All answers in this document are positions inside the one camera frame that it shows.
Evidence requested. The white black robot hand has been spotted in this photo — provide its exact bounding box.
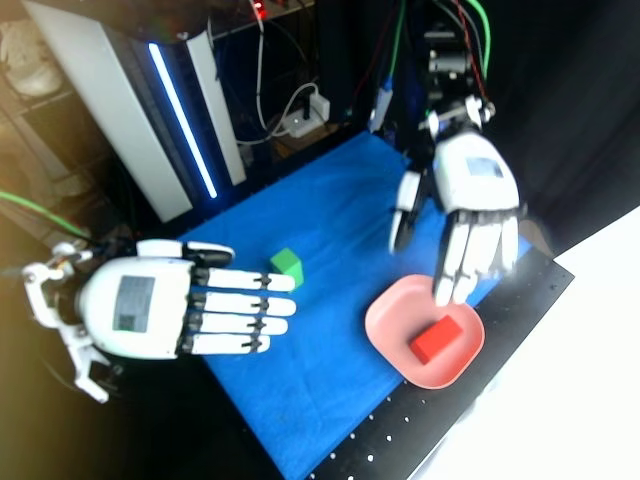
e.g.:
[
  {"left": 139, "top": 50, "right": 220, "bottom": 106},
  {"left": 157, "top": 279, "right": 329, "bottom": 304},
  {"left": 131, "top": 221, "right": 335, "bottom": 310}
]
[
  {"left": 388, "top": 128, "right": 524, "bottom": 307},
  {"left": 74, "top": 238, "right": 298, "bottom": 361}
]

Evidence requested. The red block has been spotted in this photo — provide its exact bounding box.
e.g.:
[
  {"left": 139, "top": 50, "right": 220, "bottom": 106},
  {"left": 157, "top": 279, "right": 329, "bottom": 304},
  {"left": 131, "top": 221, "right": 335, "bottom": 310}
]
[{"left": 409, "top": 314, "right": 466, "bottom": 364}]

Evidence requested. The pink plate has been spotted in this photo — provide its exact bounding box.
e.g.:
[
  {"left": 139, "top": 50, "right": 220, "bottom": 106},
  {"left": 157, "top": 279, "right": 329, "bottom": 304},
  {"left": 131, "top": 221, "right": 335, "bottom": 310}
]
[{"left": 363, "top": 273, "right": 487, "bottom": 391}]

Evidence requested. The green cube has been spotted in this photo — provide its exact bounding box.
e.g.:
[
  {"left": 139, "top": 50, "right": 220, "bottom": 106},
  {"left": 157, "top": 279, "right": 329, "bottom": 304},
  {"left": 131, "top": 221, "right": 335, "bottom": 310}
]
[{"left": 269, "top": 247, "right": 306, "bottom": 289}]

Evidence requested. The blue white connector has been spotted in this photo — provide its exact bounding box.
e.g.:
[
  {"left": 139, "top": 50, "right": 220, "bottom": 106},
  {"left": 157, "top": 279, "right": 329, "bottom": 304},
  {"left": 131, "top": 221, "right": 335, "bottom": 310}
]
[{"left": 368, "top": 83, "right": 397, "bottom": 134}]

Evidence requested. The blue table cloth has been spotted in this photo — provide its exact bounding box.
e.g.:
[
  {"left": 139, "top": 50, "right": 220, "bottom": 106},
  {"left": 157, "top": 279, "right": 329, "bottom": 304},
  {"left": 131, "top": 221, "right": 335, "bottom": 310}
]
[{"left": 178, "top": 130, "right": 534, "bottom": 480}]

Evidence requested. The white power strip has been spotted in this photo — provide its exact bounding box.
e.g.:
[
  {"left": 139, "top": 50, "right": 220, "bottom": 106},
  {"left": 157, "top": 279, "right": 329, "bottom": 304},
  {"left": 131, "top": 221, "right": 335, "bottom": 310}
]
[{"left": 280, "top": 91, "right": 332, "bottom": 139}]

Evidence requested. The white column with blue light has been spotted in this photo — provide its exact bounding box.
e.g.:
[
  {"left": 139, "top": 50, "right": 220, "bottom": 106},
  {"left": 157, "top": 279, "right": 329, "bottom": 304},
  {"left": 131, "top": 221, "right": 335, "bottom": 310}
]
[{"left": 21, "top": 0, "right": 249, "bottom": 224}]

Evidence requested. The green cable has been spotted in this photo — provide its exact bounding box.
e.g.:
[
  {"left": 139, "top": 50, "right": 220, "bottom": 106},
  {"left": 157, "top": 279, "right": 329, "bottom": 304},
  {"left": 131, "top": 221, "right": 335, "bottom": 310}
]
[
  {"left": 0, "top": 191, "right": 92, "bottom": 240},
  {"left": 468, "top": 0, "right": 495, "bottom": 84},
  {"left": 385, "top": 0, "right": 407, "bottom": 84}
]

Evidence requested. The red cable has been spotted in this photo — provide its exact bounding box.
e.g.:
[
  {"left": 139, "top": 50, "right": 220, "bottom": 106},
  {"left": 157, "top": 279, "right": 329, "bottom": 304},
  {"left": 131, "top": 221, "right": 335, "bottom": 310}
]
[{"left": 455, "top": 0, "right": 490, "bottom": 99}]

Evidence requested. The white cable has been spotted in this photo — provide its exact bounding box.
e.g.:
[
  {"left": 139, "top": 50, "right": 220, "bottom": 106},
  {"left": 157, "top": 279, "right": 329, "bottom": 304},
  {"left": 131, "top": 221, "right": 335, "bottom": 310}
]
[{"left": 252, "top": 0, "right": 319, "bottom": 144}]

